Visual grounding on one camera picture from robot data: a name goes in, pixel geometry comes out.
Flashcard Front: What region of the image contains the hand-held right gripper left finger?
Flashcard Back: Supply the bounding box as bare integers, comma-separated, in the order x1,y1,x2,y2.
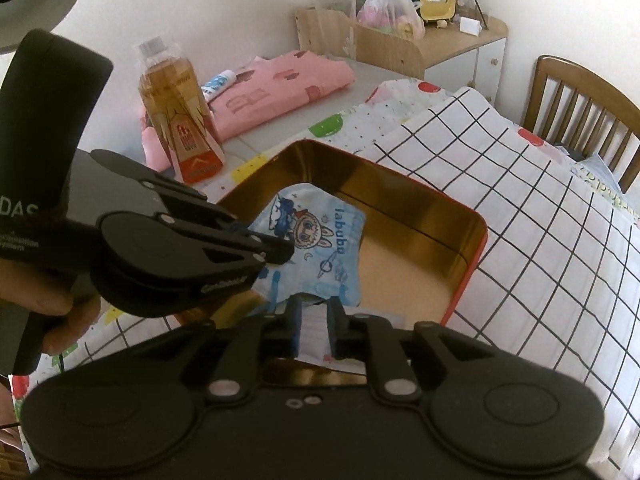
165,295,307,405

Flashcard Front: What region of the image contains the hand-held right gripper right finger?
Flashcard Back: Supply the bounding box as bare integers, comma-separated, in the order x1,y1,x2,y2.
325,300,481,406

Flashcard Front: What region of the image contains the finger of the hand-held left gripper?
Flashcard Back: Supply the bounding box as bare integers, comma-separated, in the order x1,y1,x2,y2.
91,149,247,229
164,211,297,267

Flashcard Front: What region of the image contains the blue printed packet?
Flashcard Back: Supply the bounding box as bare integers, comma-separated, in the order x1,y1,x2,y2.
247,185,408,367

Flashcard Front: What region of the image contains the orange metal tin tray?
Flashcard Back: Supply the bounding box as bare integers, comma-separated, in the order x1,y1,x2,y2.
182,140,489,386

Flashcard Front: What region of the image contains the person's left hand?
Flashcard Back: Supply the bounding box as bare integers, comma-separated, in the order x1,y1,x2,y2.
0,261,102,356

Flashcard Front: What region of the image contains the pink toy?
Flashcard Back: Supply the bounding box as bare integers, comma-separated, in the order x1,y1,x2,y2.
137,110,174,172

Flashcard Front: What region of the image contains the amber liquid plastic bottle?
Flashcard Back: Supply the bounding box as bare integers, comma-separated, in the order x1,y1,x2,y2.
134,35,225,184

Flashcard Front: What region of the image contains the white and blue tube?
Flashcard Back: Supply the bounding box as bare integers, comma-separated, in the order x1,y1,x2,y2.
201,70,237,101

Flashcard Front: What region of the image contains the pink folded cloth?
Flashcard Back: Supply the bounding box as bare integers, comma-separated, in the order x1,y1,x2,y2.
202,50,357,142

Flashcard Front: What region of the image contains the cardboard box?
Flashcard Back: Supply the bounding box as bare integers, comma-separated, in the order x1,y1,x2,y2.
294,7,427,74

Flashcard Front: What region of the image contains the clear plastic bag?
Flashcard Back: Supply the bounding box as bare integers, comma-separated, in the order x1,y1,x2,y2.
357,0,426,41

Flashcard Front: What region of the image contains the wooden cabinet with white doors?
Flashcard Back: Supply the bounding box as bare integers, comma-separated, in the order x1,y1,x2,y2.
407,14,509,107

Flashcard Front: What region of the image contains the yellow and green tissue box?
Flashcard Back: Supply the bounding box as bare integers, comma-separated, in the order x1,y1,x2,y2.
392,0,459,31

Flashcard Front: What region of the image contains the brown wooden chair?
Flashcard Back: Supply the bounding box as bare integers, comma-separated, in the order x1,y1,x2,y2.
520,55,640,194

